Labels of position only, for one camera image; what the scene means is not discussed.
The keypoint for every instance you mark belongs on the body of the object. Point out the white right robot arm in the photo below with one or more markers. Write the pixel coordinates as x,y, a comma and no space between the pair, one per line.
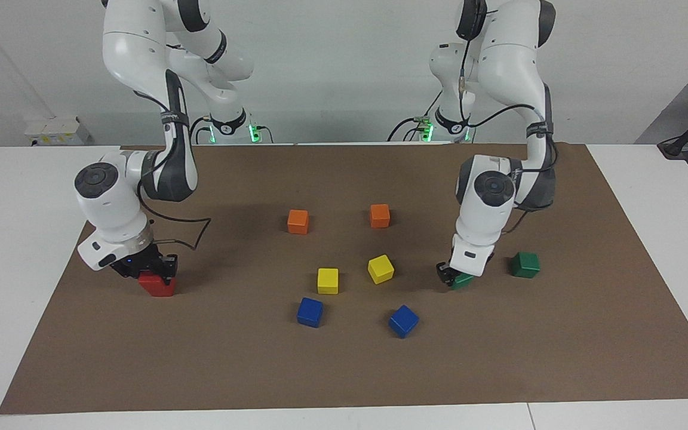
129,54

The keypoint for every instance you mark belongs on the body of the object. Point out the brown paper table mat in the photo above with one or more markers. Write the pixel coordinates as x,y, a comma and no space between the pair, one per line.
344,370

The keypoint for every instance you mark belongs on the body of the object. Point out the blue wooden block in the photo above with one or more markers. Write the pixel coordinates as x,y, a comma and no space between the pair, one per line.
404,321
310,312

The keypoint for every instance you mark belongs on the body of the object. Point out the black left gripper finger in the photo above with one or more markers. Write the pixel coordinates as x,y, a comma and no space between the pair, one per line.
446,275

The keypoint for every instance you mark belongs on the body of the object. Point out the red wooden block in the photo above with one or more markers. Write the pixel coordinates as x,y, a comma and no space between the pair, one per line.
157,288
149,275

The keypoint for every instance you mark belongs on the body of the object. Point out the orange wooden block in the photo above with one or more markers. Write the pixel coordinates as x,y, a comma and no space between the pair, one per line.
380,215
298,221

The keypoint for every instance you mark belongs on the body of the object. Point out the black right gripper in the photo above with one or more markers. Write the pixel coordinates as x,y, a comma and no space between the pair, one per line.
144,263

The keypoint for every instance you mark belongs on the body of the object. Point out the green wooden block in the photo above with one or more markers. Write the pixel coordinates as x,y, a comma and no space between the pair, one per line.
525,266
463,281

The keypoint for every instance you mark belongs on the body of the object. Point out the yellow wooden block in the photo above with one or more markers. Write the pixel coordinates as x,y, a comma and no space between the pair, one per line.
380,269
328,280

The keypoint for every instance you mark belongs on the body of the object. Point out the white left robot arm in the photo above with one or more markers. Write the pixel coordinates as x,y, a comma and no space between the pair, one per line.
511,60

